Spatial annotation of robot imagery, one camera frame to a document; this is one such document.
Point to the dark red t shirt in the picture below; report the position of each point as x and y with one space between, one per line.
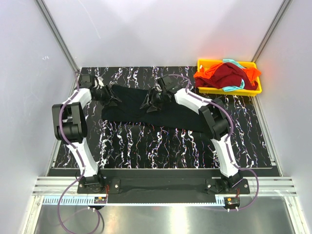
226 75

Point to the yellow plastic bin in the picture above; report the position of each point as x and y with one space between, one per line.
212 75

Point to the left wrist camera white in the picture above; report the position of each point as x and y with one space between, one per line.
99 82

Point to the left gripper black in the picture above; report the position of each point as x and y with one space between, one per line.
107 96

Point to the aluminium frame post left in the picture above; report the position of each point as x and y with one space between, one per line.
56 33

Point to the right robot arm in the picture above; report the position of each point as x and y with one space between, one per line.
215 119

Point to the black t shirt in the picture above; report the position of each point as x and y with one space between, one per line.
171 115

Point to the teal t shirt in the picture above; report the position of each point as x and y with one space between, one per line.
233 88

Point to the aluminium frame post right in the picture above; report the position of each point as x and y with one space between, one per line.
271 29

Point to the orange t shirt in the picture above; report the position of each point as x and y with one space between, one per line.
252 73

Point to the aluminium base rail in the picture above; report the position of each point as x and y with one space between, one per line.
268 186

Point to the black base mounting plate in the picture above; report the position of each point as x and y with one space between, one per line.
177 195

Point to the white slotted cable duct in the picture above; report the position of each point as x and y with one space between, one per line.
92 200

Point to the aluminium frame post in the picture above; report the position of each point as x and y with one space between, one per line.
56 33
271 29

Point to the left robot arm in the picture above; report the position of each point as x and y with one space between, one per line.
70 127

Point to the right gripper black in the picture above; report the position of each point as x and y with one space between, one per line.
152 92

